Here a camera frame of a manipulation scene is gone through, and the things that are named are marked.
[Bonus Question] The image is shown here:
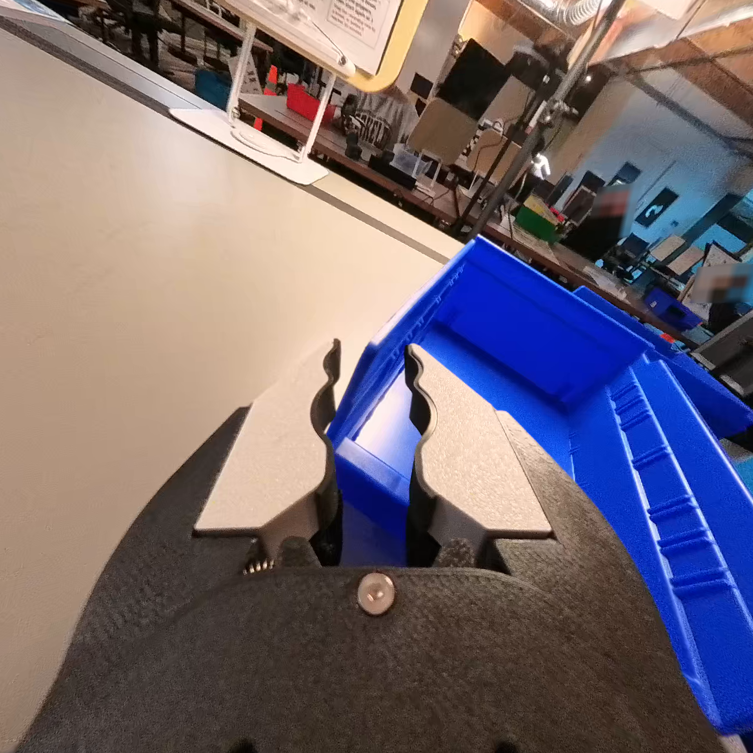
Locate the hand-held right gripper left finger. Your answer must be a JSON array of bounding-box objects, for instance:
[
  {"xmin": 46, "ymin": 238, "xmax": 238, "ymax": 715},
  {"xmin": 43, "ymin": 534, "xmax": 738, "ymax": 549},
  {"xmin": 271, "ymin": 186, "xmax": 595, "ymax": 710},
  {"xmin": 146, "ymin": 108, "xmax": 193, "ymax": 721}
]
[{"xmin": 193, "ymin": 338, "xmax": 343, "ymax": 567}]

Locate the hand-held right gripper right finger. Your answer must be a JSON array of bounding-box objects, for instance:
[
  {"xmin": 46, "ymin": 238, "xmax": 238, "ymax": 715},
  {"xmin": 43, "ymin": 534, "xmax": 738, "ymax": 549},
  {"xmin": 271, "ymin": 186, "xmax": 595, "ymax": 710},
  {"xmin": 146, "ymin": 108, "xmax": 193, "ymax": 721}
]
[{"xmin": 404, "ymin": 344, "xmax": 554, "ymax": 568}]

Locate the blue plastic bin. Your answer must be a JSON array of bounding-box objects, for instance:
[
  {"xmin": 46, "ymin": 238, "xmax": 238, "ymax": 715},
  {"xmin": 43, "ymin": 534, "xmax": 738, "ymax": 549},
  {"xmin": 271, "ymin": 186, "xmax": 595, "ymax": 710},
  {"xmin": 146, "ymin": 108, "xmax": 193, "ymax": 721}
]
[
  {"xmin": 573, "ymin": 285, "xmax": 753, "ymax": 441},
  {"xmin": 644, "ymin": 286, "xmax": 705, "ymax": 328},
  {"xmin": 326, "ymin": 235, "xmax": 753, "ymax": 736}
]

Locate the green box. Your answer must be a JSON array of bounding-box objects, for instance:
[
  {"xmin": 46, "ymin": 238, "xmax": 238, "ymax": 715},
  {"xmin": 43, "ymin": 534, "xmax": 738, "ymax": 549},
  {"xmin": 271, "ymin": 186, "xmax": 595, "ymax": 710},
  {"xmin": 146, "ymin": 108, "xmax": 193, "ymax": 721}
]
[{"xmin": 513, "ymin": 196, "xmax": 561, "ymax": 243}]

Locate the grey board stand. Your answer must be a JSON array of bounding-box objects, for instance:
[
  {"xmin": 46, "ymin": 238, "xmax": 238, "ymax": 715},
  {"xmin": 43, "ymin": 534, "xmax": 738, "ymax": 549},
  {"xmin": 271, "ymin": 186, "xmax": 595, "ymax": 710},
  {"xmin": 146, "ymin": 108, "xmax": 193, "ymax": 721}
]
[{"xmin": 691, "ymin": 320, "xmax": 753, "ymax": 386}]

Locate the grey metal pole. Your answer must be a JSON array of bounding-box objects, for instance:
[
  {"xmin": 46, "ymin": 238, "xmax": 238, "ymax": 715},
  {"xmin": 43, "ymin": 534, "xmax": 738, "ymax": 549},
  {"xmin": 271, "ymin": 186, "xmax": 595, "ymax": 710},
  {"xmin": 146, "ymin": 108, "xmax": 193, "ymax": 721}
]
[{"xmin": 466, "ymin": 0, "xmax": 627, "ymax": 243}]

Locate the red plastic tray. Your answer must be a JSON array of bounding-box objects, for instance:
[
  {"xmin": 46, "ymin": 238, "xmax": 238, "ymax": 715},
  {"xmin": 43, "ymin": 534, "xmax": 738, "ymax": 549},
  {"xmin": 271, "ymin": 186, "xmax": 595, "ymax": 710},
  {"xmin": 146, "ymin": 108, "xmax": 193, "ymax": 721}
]
[{"xmin": 286, "ymin": 82, "xmax": 337, "ymax": 126}]

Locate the blue bag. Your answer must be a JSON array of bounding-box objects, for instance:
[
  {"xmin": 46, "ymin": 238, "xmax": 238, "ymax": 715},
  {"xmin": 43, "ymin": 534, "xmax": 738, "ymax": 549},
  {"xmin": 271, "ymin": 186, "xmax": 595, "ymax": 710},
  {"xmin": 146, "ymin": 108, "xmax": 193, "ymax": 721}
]
[{"xmin": 194, "ymin": 69, "xmax": 234, "ymax": 111}]

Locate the red plastic object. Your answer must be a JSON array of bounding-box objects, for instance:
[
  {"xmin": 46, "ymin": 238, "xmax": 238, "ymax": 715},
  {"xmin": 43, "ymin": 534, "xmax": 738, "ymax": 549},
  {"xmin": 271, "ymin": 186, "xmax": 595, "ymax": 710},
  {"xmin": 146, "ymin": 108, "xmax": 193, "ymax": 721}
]
[{"xmin": 254, "ymin": 64, "xmax": 278, "ymax": 131}]

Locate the document stand with instruction sheet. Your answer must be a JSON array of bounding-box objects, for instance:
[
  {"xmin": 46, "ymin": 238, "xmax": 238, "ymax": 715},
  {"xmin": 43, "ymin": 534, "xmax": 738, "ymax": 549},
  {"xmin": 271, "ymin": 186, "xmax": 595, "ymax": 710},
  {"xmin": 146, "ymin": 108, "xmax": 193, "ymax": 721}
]
[{"xmin": 169, "ymin": 0, "xmax": 431, "ymax": 187}]

